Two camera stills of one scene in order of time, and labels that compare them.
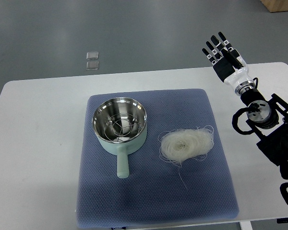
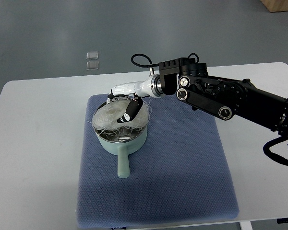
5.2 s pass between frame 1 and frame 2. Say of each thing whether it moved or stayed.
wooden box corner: stayed
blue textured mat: stayed
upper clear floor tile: stayed
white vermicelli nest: moved
